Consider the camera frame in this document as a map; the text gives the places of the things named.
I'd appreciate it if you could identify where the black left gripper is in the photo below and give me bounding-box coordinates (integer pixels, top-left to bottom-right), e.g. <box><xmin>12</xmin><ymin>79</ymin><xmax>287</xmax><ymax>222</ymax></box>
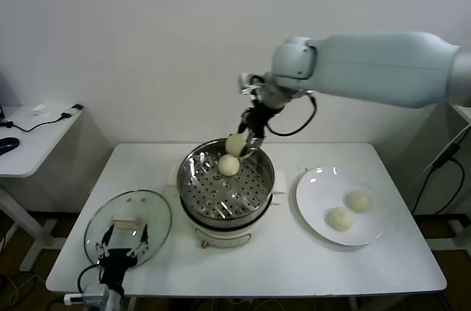
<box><xmin>94</xmin><ymin>225</ymin><xmax>150</xmax><ymax>287</ymax></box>

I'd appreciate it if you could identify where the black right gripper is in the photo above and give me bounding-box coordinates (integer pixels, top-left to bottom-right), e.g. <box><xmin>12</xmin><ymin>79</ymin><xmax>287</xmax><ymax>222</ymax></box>
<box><xmin>236</xmin><ymin>102</ymin><xmax>285</xmax><ymax>160</ymax></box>

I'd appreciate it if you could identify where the white steamed baozi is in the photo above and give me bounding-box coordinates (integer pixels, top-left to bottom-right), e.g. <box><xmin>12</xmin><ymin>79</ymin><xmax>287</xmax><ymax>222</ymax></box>
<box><xmin>345</xmin><ymin>190</ymin><xmax>372</xmax><ymax>213</ymax></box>
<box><xmin>216</xmin><ymin>154</ymin><xmax>241</xmax><ymax>177</ymax></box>
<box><xmin>224</xmin><ymin>132</ymin><xmax>248</xmax><ymax>157</ymax></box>
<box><xmin>327</xmin><ymin>207</ymin><xmax>355</xmax><ymax>232</ymax></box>

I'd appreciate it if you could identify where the glass lid with white handle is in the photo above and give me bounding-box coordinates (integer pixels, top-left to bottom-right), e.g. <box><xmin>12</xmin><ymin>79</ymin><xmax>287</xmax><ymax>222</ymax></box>
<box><xmin>83</xmin><ymin>189</ymin><xmax>173</xmax><ymax>271</ymax></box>

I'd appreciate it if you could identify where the stainless steel steamer basket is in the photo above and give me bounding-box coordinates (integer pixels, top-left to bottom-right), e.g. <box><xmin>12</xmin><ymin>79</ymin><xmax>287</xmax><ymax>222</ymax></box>
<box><xmin>167</xmin><ymin>137</ymin><xmax>287</xmax><ymax>226</ymax></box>

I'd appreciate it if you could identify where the white round plate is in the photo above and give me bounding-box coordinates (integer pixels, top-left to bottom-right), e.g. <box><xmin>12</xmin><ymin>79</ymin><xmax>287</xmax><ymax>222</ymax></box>
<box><xmin>295</xmin><ymin>166</ymin><xmax>386</xmax><ymax>246</ymax></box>

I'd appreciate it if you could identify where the white electric cooker base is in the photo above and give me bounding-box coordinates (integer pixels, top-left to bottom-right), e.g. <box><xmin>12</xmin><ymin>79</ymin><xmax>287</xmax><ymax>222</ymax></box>
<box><xmin>166</xmin><ymin>178</ymin><xmax>284</xmax><ymax>250</ymax></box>

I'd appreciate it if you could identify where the white side table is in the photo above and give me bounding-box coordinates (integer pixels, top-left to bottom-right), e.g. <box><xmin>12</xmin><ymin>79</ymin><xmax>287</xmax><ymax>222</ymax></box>
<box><xmin>408</xmin><ymin>103</ymin><xmax>471</xmax><ymax>249</ymax></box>

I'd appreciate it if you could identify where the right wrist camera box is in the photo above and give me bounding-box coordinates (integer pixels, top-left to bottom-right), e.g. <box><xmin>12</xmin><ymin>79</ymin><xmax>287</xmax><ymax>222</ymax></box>
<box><xmin>238</xmin><ymin>72</ymin><xmax>264</xmax><ymax>101</ymax></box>

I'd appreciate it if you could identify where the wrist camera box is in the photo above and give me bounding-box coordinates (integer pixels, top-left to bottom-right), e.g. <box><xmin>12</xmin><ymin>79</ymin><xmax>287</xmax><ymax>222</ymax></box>
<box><xmin>238</xmin><ymin>72</ymin><xmax>264</xmax><ymax>101</ymax></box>
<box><xmin>63</xmin><ymin>284</ymin><xmax>111</xmax><ymax>307</ymax></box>

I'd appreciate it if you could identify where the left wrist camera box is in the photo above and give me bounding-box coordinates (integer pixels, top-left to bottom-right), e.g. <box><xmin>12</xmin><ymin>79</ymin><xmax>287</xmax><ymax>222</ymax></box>
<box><xmin>63</xmin><ymin>284</ymin><xmax>111</xmax><ymax>307</ymax></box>

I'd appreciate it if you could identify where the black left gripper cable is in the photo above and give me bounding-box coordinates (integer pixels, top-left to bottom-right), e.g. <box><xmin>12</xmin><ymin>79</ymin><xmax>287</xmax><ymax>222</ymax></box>
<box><xmin>76</xmin><ymin>263</ymin><xmax>102</xmax><ymax>296</ymax></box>

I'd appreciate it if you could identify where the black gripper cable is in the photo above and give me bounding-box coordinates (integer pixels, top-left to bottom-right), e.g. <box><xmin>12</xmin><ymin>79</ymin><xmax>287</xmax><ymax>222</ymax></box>
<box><xmin>76</xmin><ymin>263</ymin><xmax>102</xmax><ymax>296</ymax></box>
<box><xmin>265</xmin><ymin>90</ymin><xmax>318</xmax><ymax>137</ymax></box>

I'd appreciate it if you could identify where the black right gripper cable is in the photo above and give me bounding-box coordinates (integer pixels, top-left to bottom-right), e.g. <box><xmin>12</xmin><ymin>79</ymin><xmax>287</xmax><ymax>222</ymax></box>
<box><xmin>265</xmin><ymin>90</ymin><xmax>318</xmax><ymax>137</ymax></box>

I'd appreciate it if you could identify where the white wall shelf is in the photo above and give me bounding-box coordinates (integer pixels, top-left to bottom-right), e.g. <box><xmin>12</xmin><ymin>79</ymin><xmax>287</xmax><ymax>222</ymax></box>
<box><xmin>0</xmin><ymin>104</ymin><xmax>85</xmax><ymax>274</ymax></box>

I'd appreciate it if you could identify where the black desk cable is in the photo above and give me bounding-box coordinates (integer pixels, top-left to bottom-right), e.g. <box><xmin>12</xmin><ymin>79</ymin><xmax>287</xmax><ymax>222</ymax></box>
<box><xmin>0</xmin><ymin>104</ymin><xmax>84</xmax><ymax>134</ymax></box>

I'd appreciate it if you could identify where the black power adapter cable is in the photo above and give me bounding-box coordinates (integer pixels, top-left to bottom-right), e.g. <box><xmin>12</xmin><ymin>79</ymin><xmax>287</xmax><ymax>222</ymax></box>
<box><xmin>411</xmin><ymin>143</ymin><xmax>465</xmax><ymax>216</ymax></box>

